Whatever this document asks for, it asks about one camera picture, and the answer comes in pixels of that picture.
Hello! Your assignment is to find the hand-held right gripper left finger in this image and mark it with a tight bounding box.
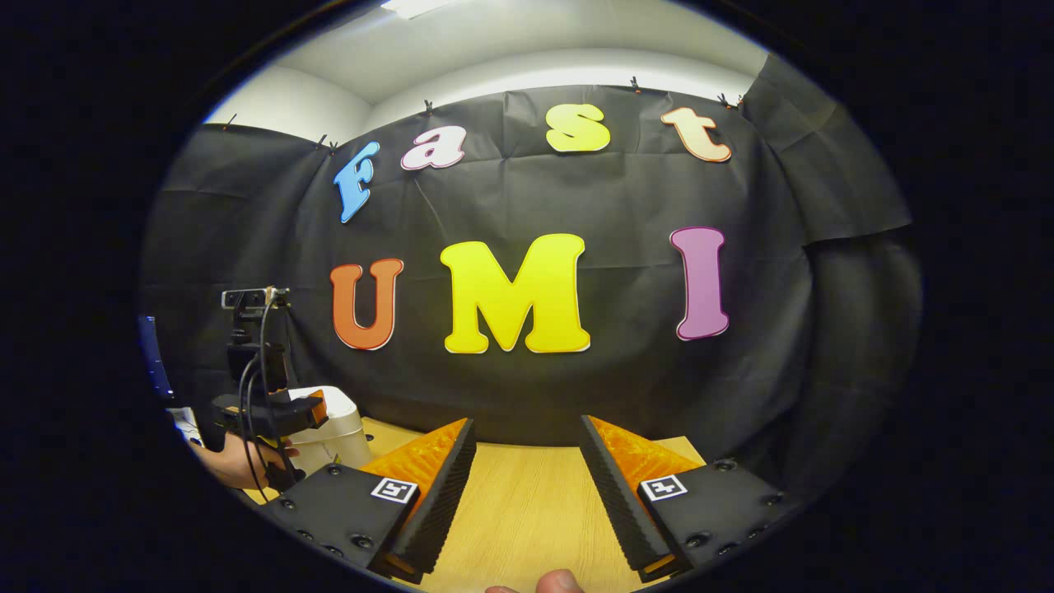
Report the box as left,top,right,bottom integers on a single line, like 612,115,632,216
262,416,478,584

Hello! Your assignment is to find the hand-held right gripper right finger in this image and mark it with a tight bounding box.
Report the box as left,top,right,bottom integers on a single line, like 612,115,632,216
579,413,800,581

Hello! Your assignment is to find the white desktop garbage bin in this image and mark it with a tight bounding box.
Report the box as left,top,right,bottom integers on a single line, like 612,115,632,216
284,385,373,477

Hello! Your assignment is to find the wooden desktop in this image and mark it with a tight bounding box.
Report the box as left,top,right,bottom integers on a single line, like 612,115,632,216
243,416,707,593

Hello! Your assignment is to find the white paper sheet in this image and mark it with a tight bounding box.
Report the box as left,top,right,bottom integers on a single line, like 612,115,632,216
169,406,205,447

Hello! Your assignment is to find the black backdrop cloth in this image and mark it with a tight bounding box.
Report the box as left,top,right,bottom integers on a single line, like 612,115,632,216
138,54,923,495

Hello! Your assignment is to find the black cable bundle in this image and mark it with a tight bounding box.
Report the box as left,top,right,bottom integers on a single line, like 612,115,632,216
237,287,281,488

